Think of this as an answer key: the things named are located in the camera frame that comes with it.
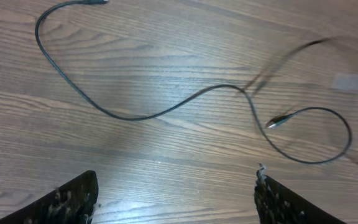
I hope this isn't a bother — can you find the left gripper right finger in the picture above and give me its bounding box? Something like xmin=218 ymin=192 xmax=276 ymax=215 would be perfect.
xmin=254 ymin=164 xmax=345 ymax=224

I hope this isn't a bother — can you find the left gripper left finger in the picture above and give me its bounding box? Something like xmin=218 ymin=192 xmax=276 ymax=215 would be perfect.
xmin=0 ymin=170 xmax=99 ymax=224

